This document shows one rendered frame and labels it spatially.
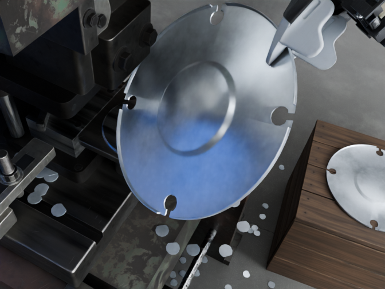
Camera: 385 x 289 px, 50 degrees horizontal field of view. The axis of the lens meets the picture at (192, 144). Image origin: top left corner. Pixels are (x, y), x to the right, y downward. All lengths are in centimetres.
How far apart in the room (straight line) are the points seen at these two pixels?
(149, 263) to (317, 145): 75
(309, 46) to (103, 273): 45
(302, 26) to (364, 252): 83
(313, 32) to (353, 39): 196
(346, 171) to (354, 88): 90
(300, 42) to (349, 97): 160
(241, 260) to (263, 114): 99
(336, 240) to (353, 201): 12
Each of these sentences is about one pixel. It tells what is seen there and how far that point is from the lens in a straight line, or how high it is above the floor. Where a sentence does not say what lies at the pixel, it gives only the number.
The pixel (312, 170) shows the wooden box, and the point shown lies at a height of 35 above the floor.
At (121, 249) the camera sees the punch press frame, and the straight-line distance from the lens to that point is 70.
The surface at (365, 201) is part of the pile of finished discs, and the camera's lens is 123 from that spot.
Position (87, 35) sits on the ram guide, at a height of 101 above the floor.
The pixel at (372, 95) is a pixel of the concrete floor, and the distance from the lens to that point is 212.
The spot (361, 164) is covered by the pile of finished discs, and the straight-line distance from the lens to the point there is 131.
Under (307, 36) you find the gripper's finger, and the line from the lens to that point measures 47.
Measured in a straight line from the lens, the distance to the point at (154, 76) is 62.
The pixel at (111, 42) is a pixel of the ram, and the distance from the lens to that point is 51.
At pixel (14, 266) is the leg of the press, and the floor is 62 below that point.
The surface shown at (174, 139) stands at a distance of 54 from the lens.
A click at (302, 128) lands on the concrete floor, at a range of 182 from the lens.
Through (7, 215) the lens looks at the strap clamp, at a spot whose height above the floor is 73.
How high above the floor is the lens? 128
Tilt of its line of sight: 51 degrees down
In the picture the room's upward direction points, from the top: 8 degrees clockwise
